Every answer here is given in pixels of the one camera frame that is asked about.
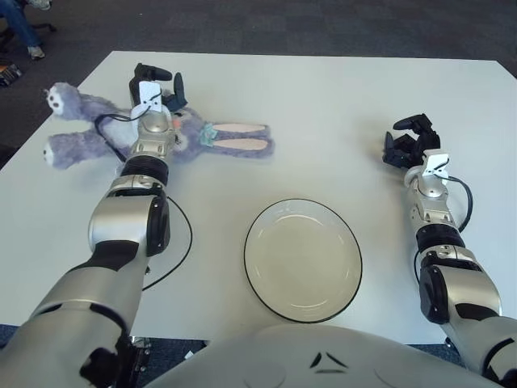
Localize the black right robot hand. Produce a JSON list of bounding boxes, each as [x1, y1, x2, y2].
[[382, 113, 442, 167]]

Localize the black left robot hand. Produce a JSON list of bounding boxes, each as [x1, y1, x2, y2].
[[128, 62, 187, 114]]

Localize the purple plush bunny doll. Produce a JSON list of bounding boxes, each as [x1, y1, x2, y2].
[[42, 82, 276, 171]]

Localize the white plate with black rim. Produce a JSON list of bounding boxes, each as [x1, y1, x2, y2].
[[243, 197, 364, 324]]

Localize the black chair wheel base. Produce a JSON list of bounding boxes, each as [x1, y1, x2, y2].
[[0, 22, 57, 53]]

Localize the person in blue jeans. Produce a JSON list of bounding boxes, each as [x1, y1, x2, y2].
[[0, 0, 52, 61]]

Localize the dark box with orange print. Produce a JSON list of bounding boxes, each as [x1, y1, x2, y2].
[[0, 62, 23, 88]]

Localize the silver robot torso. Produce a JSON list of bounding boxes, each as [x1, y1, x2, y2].
[[141, 323, 502, 388]]

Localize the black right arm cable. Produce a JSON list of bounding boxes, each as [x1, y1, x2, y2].
[[443, 175, 473, 234]]

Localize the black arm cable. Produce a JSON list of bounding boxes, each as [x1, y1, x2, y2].
[[443, 175, 473, 234], [95, 114, 193, 290]]

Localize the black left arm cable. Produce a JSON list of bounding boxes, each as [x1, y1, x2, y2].
[[95, 114, 193, 290]]

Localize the black metal stand frame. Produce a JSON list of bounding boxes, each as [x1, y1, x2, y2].
[[120, 335, 153, 388]]

